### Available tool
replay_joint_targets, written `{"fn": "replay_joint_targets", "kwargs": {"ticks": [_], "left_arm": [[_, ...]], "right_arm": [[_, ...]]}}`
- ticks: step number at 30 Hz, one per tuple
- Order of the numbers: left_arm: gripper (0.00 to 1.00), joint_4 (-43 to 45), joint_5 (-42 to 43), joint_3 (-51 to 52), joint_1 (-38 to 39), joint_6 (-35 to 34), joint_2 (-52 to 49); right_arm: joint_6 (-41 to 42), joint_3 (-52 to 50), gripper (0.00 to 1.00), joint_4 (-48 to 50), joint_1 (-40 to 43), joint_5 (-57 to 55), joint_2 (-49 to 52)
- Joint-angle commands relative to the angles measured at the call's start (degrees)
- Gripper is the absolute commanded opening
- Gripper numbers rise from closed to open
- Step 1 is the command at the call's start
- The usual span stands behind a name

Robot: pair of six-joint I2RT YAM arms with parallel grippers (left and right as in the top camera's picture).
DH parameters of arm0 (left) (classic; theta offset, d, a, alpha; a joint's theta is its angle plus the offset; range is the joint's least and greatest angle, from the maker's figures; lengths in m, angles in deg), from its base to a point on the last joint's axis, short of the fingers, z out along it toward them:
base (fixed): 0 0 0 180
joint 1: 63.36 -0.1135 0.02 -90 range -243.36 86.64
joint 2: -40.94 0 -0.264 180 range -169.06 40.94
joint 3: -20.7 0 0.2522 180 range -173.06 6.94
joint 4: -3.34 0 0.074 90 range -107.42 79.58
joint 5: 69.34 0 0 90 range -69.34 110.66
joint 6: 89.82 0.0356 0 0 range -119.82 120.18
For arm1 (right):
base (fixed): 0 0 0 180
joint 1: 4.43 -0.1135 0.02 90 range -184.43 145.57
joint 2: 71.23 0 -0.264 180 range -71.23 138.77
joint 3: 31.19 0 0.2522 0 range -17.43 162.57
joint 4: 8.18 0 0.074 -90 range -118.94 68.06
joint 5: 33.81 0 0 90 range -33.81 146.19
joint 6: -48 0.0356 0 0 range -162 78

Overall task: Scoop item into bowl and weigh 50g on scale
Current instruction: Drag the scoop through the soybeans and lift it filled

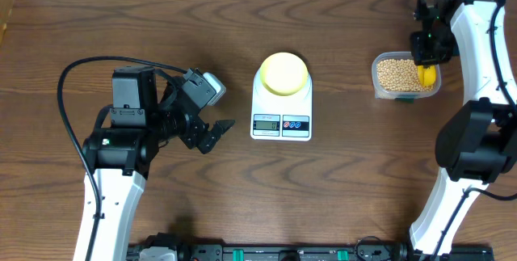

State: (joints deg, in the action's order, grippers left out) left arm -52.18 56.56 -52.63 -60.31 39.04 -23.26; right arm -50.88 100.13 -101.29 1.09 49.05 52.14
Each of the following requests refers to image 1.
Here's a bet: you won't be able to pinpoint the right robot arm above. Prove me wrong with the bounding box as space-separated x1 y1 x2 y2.
398 0 516 260

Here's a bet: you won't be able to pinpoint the green tape piece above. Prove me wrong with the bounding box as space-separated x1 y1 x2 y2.
395 98 414 103

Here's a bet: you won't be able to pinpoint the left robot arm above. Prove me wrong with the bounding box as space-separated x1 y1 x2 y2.
74 106 235 260

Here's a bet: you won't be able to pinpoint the yellow scoop cup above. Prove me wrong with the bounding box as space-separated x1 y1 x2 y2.
417 65 437 88

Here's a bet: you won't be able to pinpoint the yellow bowl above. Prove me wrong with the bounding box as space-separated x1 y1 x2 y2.
259 53 309 96

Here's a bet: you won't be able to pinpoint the white digital kitchen scale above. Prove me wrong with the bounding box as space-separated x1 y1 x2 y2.
250 70 313 141

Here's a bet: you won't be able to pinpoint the soybeans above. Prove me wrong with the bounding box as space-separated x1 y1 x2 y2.
376 59 438 92

